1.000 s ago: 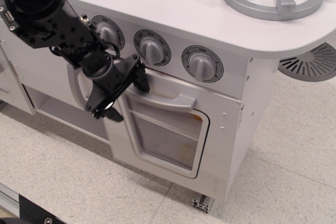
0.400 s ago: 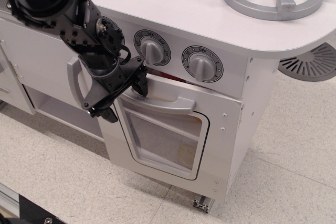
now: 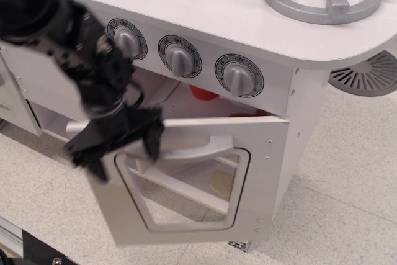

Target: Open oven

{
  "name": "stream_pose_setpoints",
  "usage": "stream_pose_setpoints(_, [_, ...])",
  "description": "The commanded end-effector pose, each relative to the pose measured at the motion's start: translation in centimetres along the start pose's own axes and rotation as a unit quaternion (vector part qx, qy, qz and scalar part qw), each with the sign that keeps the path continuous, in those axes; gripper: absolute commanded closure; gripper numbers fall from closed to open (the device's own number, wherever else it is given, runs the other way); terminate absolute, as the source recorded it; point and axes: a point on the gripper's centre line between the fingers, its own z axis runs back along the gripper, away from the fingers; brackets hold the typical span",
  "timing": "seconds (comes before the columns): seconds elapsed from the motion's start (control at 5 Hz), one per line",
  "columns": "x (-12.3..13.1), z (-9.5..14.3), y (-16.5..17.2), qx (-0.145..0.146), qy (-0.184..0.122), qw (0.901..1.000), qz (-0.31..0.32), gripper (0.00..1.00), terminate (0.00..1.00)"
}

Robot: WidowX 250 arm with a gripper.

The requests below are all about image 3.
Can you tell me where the grey middle oven knob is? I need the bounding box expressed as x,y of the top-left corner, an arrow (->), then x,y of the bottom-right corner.
158,35 -> 202,78

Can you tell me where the grey oven door handle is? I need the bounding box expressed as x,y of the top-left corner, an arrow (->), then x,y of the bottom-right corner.
125,136 -> 234,162

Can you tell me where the white toy kitchen cabinet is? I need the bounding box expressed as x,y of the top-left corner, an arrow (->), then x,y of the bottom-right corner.
0,0 -> 397,241

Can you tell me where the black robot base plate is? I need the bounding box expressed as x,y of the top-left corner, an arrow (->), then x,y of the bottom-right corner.
22,230 -> 77,265

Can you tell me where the grey oven knob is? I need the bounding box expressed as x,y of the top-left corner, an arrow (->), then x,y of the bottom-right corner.
158,35 -> 202,78
107,19 -> 148,60
215,54 -> 264,98

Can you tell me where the aluminium rail on floor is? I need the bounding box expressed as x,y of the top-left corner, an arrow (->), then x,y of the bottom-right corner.
1,217 -> 24,258

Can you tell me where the grey left oven knob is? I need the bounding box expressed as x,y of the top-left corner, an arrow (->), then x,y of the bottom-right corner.
107,19 -> 148,60

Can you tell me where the red toy cup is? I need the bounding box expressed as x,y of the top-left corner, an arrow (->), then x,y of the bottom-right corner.
189,85 -> 218,101

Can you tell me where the orange toy chicken drumstick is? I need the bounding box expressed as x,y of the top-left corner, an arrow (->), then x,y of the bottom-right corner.
229,109 -> 269,117

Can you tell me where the white oven door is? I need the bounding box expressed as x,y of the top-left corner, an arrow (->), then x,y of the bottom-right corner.
87,116 -> 289,245

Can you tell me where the white cupboard door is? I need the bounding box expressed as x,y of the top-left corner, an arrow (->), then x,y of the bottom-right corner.
1,41 -> 87,122

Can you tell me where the aluminium extrusion foot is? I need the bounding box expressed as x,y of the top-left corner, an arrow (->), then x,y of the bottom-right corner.
228,240 -> 252,253

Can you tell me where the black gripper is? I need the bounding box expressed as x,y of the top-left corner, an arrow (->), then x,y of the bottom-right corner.
65,106 -> 164,182

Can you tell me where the grey right oven knob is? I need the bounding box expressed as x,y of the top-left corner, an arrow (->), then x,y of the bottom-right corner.
215,54 -> 264,98

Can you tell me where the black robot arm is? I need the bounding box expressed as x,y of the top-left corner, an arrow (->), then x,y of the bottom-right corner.
1,0 -> 164,181

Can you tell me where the grey floor drain grate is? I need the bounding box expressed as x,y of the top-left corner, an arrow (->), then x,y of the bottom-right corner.
329,50 -> 396,97

